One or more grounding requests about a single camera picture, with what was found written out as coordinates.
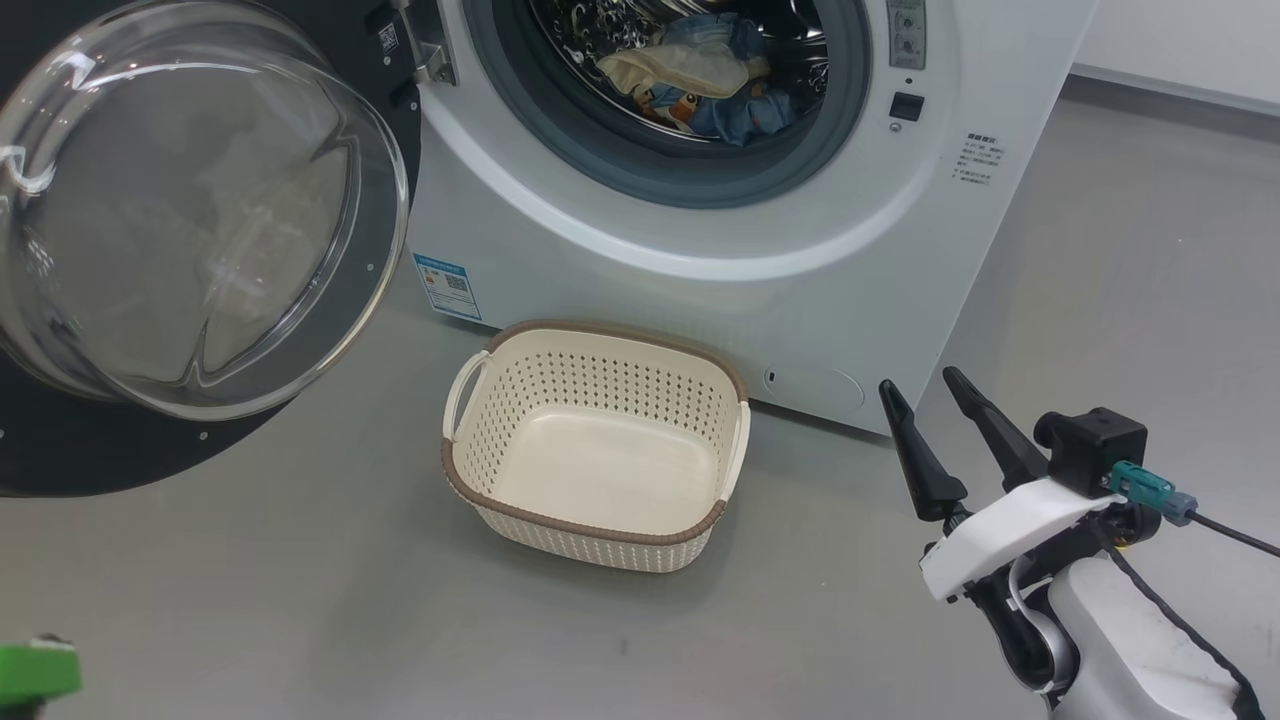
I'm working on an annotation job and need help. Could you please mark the cream perforated laundry basket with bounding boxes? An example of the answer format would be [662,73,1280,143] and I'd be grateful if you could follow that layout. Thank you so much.
[441,320,752,573]

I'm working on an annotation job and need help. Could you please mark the white front-load washing machine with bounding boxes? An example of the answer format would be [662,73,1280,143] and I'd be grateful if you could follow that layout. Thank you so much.
[400,0,1101,438]

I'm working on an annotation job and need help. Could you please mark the round filter cover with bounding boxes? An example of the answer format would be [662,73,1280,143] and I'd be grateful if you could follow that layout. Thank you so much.
[763,362,866,416]

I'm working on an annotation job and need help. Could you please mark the steel washer drum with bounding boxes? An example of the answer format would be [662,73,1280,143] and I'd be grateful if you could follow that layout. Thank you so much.
[525,0,831,151]

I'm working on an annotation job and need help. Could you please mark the cream garment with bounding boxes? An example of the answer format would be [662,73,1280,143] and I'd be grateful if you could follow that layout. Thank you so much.
[597,42,771,101]

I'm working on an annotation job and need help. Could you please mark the printed text label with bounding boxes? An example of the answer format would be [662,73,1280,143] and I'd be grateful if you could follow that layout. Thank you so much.
[952,130,1004,187]

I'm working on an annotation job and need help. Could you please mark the metal door hinge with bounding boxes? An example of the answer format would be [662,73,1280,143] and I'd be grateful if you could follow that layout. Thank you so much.
[395,0,459,86]

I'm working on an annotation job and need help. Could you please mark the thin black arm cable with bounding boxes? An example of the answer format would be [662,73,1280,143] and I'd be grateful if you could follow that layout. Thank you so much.
[1090,520,1266,720]

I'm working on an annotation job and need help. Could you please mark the blue cartoon print garment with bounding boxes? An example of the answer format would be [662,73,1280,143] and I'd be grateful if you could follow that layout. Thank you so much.
[640,12,816,148]

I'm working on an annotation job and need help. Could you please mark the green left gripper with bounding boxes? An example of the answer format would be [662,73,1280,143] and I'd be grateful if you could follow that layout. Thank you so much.
[0,635,83,720]

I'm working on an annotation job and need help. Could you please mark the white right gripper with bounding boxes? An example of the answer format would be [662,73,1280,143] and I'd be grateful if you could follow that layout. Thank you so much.
[878,366,1126,691]

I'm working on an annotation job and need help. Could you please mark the teal camera cable connector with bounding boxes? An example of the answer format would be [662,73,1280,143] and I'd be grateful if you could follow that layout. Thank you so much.
[1108,460,1280,559]

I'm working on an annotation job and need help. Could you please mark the grey rubber door seal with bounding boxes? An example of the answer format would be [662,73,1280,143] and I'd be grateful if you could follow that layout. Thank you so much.
[462,0,873,209]

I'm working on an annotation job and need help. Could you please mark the black glass washing machine door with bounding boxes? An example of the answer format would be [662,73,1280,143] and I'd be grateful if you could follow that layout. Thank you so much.
[0,0,423,498]

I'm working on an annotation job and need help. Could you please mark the blue energy label sticker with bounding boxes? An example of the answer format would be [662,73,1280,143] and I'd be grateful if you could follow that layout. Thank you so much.
[413,252,483,322]

